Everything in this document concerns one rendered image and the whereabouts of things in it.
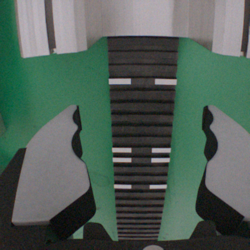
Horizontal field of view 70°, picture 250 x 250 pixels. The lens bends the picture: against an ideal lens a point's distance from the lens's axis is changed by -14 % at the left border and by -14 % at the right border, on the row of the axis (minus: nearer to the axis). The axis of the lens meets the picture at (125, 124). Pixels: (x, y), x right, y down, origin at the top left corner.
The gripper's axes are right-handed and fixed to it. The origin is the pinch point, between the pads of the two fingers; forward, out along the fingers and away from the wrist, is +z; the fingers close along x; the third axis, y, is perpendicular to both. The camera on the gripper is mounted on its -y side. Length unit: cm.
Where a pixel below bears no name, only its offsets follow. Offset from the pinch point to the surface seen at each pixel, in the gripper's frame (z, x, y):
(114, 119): 3.3, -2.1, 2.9
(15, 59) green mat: 4.6, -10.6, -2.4
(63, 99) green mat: 4.6, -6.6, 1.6
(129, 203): 1.7, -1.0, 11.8
